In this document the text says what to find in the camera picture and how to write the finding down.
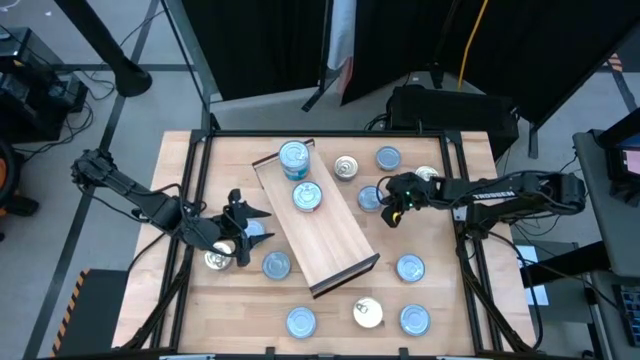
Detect grey metal beam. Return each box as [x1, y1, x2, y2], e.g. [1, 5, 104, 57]
[160, 0, 222, 132]

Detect black equipment case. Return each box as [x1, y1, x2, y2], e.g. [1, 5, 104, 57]
[385, 84, 520, 161]

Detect white paper sheet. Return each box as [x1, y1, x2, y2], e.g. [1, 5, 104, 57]
[513, 244, 550, 307]

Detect yellow cable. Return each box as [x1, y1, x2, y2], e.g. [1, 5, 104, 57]
[456, 0, 490, 92]

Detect white fabric strip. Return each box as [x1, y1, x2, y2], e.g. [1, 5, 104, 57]
[325, 0, 357, 96]

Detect wide black curtain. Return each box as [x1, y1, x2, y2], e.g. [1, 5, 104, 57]
[340, 0, 640, 126]

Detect black keyboard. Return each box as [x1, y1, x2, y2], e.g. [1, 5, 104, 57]
[612, 283, 640, 349]

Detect black pole round base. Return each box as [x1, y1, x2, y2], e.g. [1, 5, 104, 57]
[53, 0, 154, 99]

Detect black mat hazard stripes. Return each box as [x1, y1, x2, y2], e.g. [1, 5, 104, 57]
[49, 268, 130, 357]

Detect narrow black curtain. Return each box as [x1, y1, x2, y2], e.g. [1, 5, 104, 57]
[180, 0, 334, 102]

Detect blue red salmon can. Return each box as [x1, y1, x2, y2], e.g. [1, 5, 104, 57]
[203, 241, 234, 272]

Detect silver lid seafood can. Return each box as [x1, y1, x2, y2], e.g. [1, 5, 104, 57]
[398, 303, 432, 337]
[375, 145, 403, 172]

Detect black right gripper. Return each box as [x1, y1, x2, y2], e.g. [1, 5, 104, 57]
[378, 172, 441, 230]

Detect Wild Planet seafood can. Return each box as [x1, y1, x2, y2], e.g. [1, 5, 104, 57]
[333, 154, 360, 182]
[352, 296, 385, 330]
[413, 165, 441, 182]

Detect monitor with pink screen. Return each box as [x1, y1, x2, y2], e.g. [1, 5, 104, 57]
[597, 107, 640, 194]

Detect grey desk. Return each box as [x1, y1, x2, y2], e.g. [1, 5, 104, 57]
[572, 128, 640, 279]

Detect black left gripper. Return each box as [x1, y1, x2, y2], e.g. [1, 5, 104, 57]
[212, 188, 276, 268]

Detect orange black device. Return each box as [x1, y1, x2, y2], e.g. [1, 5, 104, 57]
[0, 139, 40, 219]

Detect black equipment cart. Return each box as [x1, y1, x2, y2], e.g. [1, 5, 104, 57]
[0, 27, 90, 145]

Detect black table frame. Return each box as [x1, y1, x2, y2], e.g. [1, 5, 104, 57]
[112, 128, 539, 360]

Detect black metal beam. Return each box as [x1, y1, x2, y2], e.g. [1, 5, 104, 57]
[519, 240, 612, 289]

